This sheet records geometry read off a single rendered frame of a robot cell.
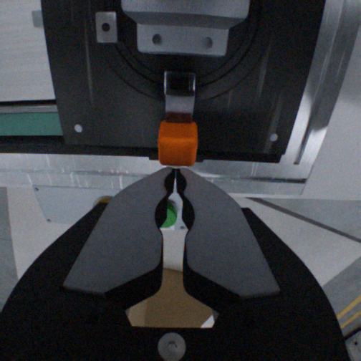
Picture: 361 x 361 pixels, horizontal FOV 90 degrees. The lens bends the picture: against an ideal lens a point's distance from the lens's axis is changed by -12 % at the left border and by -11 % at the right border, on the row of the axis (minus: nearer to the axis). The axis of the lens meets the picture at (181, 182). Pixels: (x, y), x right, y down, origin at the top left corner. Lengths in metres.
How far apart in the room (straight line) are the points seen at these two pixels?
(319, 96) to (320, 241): 0.41
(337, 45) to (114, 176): 0.27
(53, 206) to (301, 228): 0.48
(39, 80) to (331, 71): 0.32
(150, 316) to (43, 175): 0.34
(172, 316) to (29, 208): 0.38
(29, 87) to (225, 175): 0.27
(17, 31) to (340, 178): 0.55
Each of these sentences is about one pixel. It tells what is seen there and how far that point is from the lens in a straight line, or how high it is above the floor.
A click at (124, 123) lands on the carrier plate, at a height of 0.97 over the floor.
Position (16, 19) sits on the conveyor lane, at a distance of 0.31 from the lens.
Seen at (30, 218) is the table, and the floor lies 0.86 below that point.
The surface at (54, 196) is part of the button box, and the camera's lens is 0.31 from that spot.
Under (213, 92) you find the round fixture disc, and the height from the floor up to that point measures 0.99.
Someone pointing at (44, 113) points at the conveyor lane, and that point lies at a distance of 0.27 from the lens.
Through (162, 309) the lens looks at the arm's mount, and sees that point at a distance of 0.50.
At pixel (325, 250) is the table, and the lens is 0.64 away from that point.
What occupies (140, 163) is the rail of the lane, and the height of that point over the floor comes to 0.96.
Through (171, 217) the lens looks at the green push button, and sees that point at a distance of 0.26.
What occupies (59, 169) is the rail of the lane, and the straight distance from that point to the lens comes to 0.29.
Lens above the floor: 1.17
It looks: 57 degrees down
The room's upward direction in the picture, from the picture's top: 179 degrees clockwise
